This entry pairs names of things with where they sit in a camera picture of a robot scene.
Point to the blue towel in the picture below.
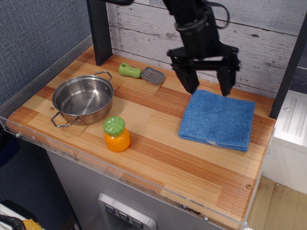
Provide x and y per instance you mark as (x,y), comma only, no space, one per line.
(217,120)

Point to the black vertical post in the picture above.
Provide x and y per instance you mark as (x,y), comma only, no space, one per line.
(100,30)
(289,20)

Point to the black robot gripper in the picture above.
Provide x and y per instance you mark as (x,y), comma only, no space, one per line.
(202,50)

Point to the white aluminium side block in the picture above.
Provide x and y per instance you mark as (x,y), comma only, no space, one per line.
(286,160)

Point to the black right vertical post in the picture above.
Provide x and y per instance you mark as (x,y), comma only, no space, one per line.
(289,20)

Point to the black left vertical post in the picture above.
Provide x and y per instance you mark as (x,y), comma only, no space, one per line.
(100,30)

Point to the orange toy carrot green top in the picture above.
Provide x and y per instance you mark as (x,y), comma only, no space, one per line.
(117,137)

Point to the stainless steel pot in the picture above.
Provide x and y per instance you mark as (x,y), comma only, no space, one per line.
(83,100)

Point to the yellow object bottom left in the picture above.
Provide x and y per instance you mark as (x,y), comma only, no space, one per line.
(31,225)

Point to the grey cabinet with button panel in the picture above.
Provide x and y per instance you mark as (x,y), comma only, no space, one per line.
(108,198)

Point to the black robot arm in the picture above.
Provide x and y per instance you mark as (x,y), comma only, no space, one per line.
(192,11)

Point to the clear acrylic table guard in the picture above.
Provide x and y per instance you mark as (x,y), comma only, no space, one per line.
(153,115)

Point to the green handled grey spatula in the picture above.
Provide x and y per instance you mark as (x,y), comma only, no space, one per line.
(148,73)

